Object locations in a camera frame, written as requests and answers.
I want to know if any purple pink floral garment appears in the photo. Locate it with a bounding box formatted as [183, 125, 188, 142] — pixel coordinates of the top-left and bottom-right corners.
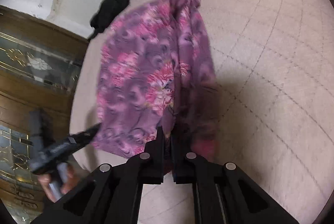
[92, 0, 219, 161]

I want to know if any person's left hand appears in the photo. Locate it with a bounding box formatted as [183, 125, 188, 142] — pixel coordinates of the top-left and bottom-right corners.
[37, 164, 82, 204]

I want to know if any brown wooden glass cabinet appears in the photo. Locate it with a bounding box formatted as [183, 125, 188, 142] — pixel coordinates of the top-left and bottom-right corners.
[1, 6, 88, 223]

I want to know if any black cloth pile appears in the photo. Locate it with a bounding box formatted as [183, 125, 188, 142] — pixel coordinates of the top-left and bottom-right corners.
[87, 0, 130, 41]

